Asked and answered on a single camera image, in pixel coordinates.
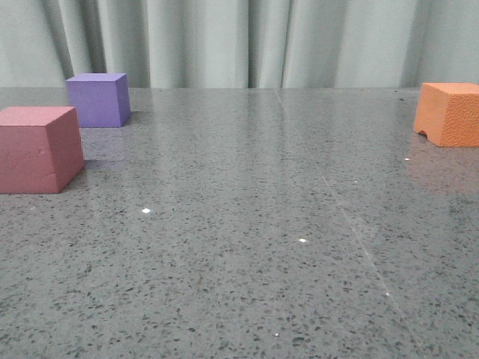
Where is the red foam cube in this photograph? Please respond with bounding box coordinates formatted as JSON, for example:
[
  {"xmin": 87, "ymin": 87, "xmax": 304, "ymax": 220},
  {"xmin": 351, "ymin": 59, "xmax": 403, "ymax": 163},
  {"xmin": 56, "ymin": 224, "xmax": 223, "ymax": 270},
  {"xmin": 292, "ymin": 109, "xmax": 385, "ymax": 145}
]
[{"xmin": 1, "ymin": 106, "xmax": 84, "ymax": 194}]

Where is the orange foam cube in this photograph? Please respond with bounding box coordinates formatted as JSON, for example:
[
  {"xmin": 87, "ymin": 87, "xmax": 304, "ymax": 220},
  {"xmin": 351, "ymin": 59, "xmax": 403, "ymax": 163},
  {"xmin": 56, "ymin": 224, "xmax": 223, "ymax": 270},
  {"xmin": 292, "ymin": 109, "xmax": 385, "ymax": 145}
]
[{"xmin": 413, "ymin": 82, "xmax": 478, "ymax": 147}]

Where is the pale green curtain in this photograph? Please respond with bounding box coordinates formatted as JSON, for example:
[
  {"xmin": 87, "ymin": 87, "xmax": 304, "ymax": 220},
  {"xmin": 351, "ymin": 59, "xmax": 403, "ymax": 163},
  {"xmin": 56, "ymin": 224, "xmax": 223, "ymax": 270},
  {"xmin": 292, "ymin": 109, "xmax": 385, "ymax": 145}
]
[{"xmin": 1, "ymin": 1, "xmax": 478, "ymax": 88}]

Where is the purple foam cube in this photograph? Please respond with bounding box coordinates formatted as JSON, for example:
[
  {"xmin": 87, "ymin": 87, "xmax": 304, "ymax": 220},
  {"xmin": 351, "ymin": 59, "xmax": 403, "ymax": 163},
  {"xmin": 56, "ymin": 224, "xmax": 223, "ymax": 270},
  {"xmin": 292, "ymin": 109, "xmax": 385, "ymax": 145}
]
[{"xmin": 66, "ymin": 73, "xmax": 131, "ymax": 127}]

